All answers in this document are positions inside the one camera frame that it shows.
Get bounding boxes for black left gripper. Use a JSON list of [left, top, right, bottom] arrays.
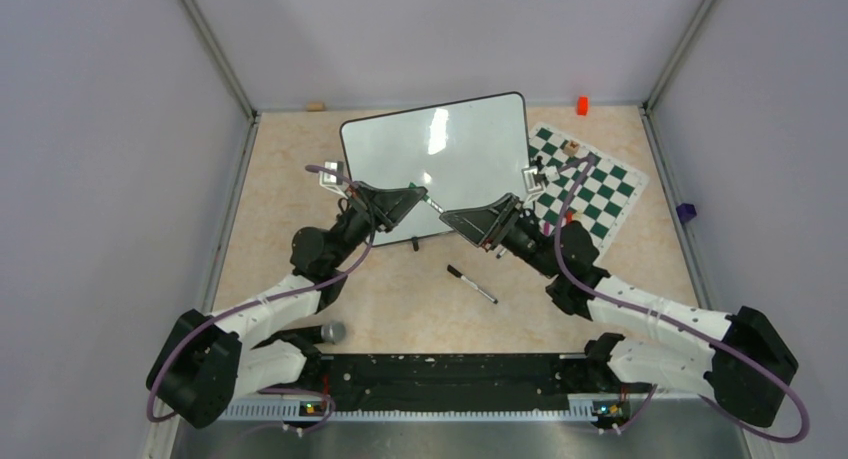
[[328, 180, 428, 268]]

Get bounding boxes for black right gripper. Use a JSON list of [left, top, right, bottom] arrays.
[[441, 193, 561, 279]]

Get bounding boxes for white whiteboard black frame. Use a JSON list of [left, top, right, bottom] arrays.
[[339, 92, 530, 246]]

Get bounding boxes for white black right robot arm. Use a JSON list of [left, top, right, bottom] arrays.
[[440, 194, 800, 428]]

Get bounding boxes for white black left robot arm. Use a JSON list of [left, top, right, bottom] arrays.
[[146, 182, 427, 428]]

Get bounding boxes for black capped marker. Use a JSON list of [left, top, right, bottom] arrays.
[[446, 264, 499, 304]]

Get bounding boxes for wooden chess cube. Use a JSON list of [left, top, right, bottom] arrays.
[[562, 140, 581, 157]]

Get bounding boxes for green white chess mat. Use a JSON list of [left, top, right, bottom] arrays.
[[528, 123, 649, 257]]

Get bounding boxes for grey black microphone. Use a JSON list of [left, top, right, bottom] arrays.
[[268, 321, 347, 345]]

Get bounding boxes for orange toy block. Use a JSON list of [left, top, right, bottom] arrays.
[[576, 96, 590, 116]]

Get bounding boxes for purple toy block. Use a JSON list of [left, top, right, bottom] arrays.
[[675, 203, 698, 224]]

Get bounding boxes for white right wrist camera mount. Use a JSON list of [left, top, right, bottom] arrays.
[[521, 166, 546, 196]]

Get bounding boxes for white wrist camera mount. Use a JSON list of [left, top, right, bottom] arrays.
[[521, 166, 546, 196], [319, 161, 347, 197]]

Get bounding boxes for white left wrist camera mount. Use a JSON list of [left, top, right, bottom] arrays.
[[319, 161, 347, 197]]

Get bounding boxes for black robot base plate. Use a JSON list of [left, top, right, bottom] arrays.
[[294, 353, 623, 412]]

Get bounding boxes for aluminium frame rail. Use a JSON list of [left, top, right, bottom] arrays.
[[219, 395, 631, 432]]

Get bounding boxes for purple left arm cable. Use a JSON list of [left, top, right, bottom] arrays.
[[145, 164, 376, 425]]

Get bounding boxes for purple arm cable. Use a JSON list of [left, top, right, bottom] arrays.
[[145, 164, 376, 425], [543, 155, 812, 444]]

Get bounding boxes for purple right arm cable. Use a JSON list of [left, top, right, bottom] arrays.
[[543, 155, 812, 444]]

